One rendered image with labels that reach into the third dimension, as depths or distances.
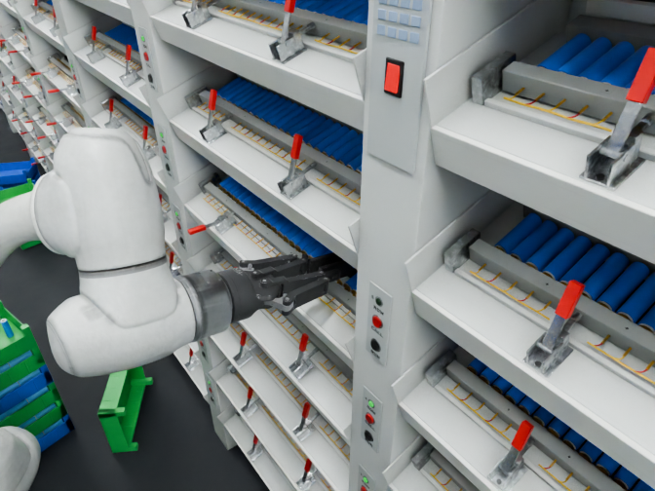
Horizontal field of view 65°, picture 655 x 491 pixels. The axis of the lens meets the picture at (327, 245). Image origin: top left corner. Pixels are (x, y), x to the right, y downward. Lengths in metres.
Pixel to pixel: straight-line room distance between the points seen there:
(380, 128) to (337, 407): 0.58
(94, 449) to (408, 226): 1.59
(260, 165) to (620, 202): 0.59
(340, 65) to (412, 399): 0.45
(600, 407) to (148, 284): 0.48
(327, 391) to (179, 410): 1.06
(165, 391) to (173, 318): 1.42
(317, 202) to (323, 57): 0.20
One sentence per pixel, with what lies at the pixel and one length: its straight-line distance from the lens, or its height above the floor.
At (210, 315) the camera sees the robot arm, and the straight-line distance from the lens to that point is 0.68.
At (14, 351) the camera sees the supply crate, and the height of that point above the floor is 0.43.
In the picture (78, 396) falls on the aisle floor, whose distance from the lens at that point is 2.16.
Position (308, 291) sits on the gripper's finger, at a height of 1.04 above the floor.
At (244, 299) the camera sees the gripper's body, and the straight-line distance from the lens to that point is 0.70.
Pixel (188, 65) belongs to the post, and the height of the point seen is 1.23.
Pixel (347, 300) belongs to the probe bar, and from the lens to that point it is 0.82.
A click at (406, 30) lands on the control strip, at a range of 0.50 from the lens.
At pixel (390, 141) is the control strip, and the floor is 1.30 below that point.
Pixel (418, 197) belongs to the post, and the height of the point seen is 1.26.
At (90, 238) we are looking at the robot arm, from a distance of 0.62.
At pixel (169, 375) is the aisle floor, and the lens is 2.11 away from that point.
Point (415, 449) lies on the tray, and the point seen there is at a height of 0.78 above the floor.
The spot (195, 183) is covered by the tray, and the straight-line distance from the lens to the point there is 1.20.
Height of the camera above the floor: 1.51
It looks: 34 degrees down
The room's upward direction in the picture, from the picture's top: straight up
